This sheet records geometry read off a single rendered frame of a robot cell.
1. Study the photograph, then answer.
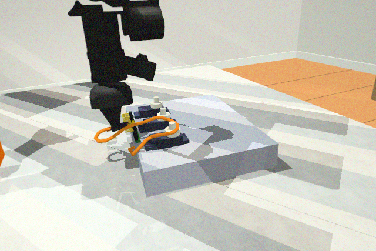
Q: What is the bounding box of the black pin header strip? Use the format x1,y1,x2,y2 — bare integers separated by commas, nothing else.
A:
129,111,141,143

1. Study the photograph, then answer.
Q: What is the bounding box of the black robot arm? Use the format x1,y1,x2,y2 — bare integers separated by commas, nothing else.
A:
68,0,165,81

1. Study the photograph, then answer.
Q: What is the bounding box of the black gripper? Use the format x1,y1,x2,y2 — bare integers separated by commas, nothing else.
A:
86,42,133,129

